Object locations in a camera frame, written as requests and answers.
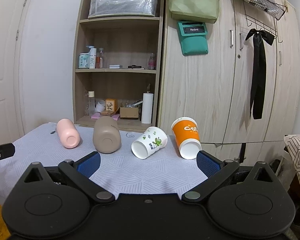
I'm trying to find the beige metal tumbler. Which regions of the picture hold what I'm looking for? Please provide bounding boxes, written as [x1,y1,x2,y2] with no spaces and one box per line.
[93,116,121,154]

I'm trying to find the pink cup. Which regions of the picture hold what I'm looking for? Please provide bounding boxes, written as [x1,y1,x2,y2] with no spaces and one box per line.
[56,118,81,149]

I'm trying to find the orange paper cup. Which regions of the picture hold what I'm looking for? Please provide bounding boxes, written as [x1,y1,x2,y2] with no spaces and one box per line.
[171,116,202,160]

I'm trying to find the white frog paper cup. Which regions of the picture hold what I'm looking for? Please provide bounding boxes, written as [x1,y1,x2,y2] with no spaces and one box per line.
[131,126,168,159]

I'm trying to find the white patterned tablecloth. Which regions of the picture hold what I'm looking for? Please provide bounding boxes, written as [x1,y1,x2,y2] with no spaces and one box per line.
[0,122,207,204]

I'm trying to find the clear bottle beige cap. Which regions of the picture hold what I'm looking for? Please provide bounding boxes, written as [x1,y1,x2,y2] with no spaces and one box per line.
[88,91,95,116]

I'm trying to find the orange floral box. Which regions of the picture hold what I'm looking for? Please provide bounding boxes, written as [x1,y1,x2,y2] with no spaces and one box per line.
[105,99,118,112]

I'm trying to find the small cardboard box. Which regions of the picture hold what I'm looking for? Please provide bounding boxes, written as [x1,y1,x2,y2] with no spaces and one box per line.
[119,107,139,119]

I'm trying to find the wooden wardrobe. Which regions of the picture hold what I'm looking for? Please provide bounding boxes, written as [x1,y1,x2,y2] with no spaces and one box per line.
[158,0,300,166]

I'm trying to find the white paper towel roll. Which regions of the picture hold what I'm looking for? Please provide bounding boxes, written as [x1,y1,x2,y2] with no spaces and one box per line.
[141,93,154,124]

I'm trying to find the teal wipes canister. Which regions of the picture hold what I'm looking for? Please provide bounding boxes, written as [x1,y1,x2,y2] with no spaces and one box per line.
[78,53,90,69]

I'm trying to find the red liquid bottle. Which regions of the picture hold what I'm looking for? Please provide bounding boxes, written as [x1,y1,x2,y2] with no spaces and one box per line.
[96,48,104,68]

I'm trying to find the white lotion bottle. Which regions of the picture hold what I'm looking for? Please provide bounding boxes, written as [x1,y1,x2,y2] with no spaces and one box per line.
[86,46,97,69]

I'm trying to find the small pink bottle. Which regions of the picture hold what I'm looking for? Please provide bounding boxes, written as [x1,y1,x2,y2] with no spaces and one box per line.
[148,53,156,70]

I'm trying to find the teal hanging pouch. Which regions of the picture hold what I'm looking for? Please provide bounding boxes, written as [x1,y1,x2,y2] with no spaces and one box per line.
[177,21,209,56]

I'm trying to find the black ribbon bow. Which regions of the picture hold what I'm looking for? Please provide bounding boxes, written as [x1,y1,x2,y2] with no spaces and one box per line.
[245,28,275,120]

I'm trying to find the wooden open shelf unit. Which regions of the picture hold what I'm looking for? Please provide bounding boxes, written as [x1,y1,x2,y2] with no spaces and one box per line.
[73,0,165,127]

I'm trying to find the white door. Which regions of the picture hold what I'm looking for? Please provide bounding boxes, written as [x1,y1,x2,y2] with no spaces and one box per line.
[0,0,29,144]

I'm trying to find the light green bag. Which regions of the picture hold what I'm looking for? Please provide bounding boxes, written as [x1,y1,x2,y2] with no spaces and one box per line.
[168,0,220,24]

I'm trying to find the plastic wrapped storage box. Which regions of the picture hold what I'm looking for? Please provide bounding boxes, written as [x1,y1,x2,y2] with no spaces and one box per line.
[88,0,158,18]

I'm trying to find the black wire basket rack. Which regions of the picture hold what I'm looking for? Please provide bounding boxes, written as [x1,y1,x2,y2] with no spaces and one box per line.
[241,0,287,43]

